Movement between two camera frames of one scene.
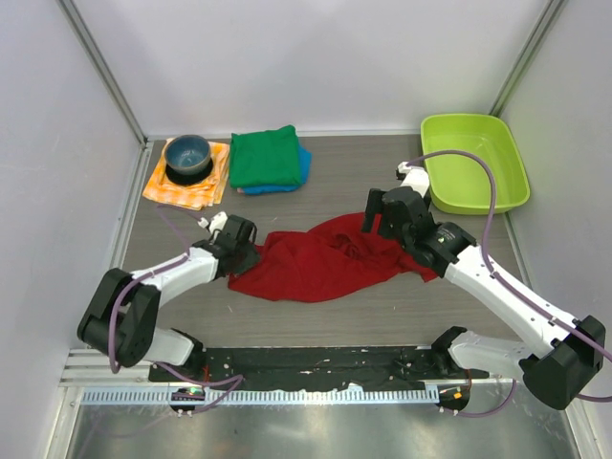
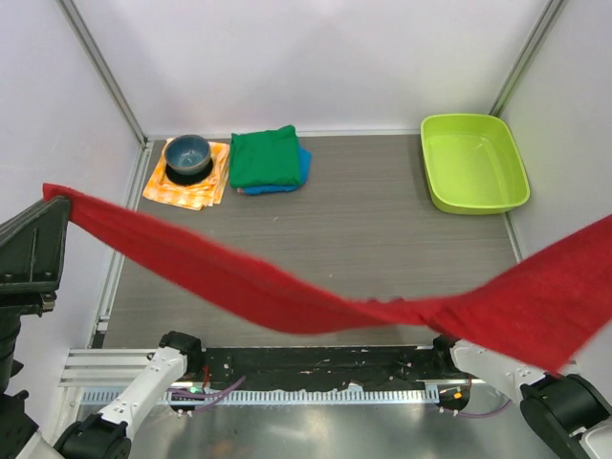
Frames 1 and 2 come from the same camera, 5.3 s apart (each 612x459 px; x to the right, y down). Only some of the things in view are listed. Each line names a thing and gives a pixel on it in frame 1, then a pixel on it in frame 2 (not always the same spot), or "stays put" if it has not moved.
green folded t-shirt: x=265 y=159 stays put
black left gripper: x=251 y=257 -> x=32 y=250
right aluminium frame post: x=552 y=14 stays put
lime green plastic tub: x=458 y=184 stays put
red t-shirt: x=327 y=261 -> x=553 y=304
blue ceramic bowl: x=187 y=154 stays put
